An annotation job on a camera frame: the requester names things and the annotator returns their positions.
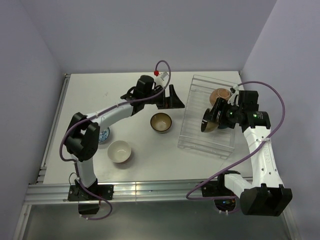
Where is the white wire dish rack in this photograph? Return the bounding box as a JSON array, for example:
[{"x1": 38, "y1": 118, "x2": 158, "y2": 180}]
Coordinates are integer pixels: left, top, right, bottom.
[{"x1": 177, "y1": 74, "x2": 235, "y2": 159}]

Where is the blue white floral bowl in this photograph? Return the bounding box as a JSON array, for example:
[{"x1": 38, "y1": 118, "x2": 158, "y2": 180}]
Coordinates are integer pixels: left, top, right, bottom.
[{"x1": 98, "y1": 127, "x2": 110, "y2": 144}]

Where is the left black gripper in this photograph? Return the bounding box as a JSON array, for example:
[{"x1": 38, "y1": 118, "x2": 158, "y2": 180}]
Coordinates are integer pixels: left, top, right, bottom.
[{"x1": 143, "y1": 84, "x2": 184, "y2": 110}]

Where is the tan blue-outside bowl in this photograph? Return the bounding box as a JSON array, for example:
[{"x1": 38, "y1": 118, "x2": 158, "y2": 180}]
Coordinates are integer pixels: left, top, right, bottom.
[{"x1": 217, "y1": 120, "x2": 232, "y2": 130}]

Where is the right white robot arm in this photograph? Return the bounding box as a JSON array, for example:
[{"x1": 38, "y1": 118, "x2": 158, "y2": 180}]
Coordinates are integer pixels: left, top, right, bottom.
[{"x1": 201, "y1": 90, "x2": 293, "y2": 217}]

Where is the large tan pink-outside bowl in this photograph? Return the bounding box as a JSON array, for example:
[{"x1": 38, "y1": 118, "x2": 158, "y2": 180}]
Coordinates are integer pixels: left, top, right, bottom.
[{"x1": 209, "y1": 88, "x2": 231, "y2": 106}]

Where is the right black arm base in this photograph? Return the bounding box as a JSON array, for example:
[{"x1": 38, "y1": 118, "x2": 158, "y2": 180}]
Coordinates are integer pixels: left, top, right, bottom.
[{"x1": 201, "y1": 180, "x2": 236, "y2": 212}]

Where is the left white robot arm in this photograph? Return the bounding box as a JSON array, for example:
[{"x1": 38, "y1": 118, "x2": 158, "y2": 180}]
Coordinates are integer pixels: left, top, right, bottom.
[{"x1": 60, "y1": 75, "x2": 185, "y2": 200}]

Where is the black glossy bowl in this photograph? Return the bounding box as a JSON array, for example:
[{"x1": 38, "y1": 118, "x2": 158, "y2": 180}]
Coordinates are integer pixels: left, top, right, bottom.
[{"x1": 200, "y1": 108, "x2": 219, "y2": 133}]

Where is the white plain bowl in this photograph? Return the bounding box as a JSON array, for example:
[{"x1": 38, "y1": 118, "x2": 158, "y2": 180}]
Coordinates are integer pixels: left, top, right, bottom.
[{"x1": 107, "y1": 140, "x2": 132, "y2": 164}]

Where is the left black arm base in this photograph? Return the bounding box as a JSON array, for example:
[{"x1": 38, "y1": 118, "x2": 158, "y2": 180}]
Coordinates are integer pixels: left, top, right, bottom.
[{"x1": 67, "y1": 179, "x2": 114, "y2": 221}]

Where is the small tan patterned bowl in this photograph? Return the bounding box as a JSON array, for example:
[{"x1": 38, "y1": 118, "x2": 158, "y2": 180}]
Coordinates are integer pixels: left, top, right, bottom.
[{"x1": 150, "y1": 112, "x2": 173, "y2": 134}]

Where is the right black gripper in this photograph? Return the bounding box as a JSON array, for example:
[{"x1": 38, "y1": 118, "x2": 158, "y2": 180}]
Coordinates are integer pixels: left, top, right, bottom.
[{"x1": 205, "y1": 97, "x2": 243, "y2": 129}]

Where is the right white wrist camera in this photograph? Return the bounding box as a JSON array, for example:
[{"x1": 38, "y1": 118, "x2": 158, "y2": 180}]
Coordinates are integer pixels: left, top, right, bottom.
[{"x1": 228, "y1": 84, "x2": 240, "y2": 106}]

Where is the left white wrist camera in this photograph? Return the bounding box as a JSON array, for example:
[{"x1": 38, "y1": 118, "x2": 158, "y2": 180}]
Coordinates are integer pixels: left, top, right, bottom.
[{"x1": 154, "y1": 72, "x2": 169, "y2": 88}]

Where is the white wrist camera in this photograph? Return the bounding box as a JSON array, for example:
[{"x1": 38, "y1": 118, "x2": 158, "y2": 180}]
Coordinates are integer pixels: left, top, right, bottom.
[
  {"x1": 154, "y1": 72, "x2": 169, "y2": 88},
  {"x1": 228, "y1": 84, "x2": 240, "y2": 106}
]

